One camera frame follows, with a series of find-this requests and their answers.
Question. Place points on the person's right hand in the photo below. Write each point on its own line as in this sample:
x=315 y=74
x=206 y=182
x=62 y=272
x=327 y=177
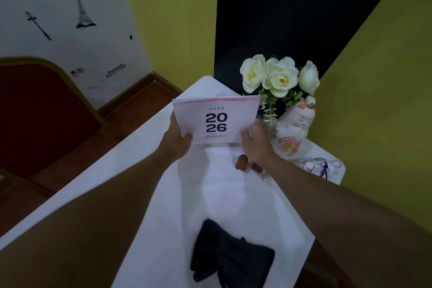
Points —
x=258 y=144

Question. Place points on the person's left hand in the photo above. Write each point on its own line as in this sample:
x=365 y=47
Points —
x=175 y=142

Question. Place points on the person's left thumb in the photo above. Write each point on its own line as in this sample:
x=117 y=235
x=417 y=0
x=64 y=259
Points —
x=186 y=137

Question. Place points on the person's right thumb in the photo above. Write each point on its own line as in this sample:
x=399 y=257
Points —
x=245 y=134

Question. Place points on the pink and white desk calendar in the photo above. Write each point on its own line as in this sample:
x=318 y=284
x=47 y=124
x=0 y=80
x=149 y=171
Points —
x=216 y=117

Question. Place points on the person's left forearm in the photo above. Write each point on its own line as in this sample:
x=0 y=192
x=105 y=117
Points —
x=91 y=217

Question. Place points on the person's right forearm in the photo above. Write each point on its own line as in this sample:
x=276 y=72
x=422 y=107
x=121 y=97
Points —
x=347 y=223

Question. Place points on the brown mushroom figurine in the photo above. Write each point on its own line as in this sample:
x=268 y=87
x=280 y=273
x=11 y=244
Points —
x=241 y=163
x=257 y=167

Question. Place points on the white ceramic cat vase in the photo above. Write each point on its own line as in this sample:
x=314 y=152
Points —
x=295 y=129

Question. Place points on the white tablecloth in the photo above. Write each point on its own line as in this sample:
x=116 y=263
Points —
x=209 y=193

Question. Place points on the white artificial rose bouquet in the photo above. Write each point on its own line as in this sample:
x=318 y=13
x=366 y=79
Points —
x=278 y=78

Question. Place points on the dark blue folded cloth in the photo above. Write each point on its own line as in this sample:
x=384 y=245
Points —
x=229 y=257

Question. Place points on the red upholstered chair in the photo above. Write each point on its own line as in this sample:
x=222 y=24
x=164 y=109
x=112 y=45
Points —
x=40 y=115

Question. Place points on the black bench wall sticker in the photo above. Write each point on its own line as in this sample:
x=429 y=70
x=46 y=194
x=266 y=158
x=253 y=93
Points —
x=115 y=70

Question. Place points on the black bicycle wall sticker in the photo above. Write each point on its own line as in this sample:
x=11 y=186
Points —
x=77 y=72

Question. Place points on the black tower wall sticker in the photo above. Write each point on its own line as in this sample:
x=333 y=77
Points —
x=82 y=6

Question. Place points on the black street lamp wall sticker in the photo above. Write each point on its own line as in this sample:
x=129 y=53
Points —
x=37 y=25

